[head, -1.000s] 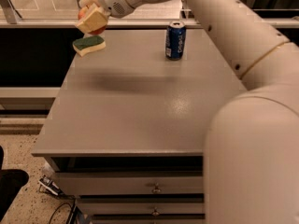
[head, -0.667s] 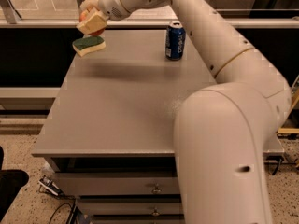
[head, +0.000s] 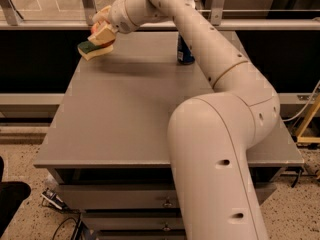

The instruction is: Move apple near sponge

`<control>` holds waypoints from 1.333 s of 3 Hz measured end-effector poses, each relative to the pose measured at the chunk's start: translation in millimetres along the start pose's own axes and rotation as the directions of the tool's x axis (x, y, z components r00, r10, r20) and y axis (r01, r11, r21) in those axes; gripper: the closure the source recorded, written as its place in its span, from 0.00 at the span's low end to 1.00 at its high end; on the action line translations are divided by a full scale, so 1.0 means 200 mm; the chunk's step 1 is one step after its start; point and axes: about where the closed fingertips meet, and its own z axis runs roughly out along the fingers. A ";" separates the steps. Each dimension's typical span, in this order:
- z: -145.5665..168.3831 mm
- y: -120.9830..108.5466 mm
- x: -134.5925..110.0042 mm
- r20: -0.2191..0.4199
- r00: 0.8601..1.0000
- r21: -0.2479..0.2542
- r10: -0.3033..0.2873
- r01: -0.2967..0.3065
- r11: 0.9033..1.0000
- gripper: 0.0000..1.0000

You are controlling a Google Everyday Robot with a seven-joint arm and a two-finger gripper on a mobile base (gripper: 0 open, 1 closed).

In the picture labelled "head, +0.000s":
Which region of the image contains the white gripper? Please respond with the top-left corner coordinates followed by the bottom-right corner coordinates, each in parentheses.
top-left (87, 0), bottom-right (141, 48)

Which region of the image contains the red apple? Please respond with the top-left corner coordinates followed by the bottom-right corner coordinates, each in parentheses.
top-left (90, 21), bottom-right (116, 48)

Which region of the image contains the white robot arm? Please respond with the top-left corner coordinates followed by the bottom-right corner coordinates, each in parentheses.
top-left (90, 0), bottom-right (280, 240)

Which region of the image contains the green and yellow sponge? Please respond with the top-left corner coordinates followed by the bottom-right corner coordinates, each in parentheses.
top-left (77, 41), bottom-right (113, 61)

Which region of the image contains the blue soda can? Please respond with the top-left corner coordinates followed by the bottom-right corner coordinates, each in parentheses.
top-left (177, 34), bottom-right (195, 65)

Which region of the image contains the grey drawer cabinet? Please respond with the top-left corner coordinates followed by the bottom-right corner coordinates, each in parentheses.
top-left (33, 30), bottom-right (305, 240)

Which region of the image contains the top grey drawer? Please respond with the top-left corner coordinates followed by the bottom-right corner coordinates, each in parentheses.
top-left (56, 182), bottom-right (278, 211)

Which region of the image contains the grey drawer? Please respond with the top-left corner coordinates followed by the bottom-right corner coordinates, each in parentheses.
top-left (97, 231), bottom-right (187, 240)
top-left (82, 212), bottom-right (184, 231)
top-left (56, 182), bottom-right (278, 211)

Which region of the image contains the small device on floor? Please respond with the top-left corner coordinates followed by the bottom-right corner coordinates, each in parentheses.
top-left (41, 188), bottom-right (67, 210)

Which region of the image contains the black chair part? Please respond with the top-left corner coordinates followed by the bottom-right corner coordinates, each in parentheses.
top-left (0, 156), bottom-right (31, 237)

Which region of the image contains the middle grey drawer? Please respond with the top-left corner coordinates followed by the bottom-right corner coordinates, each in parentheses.
top-left (82, 212), bottom-right (184, 231)

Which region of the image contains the bottom grey drawer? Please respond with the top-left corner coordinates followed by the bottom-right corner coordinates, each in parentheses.
top-left (97, 231), bottom-right (187, 240)

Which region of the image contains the metal railing frame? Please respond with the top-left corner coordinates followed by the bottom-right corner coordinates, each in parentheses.
top-left (0, 0), bottom-right (320, 31)

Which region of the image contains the black cable on floor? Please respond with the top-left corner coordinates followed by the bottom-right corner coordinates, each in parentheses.
top-left (51, 215), bottom-right (84, 240)

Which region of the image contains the yellow wooden frame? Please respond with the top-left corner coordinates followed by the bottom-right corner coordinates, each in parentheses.
top-left (295, 95), bottom-right (320, 144)

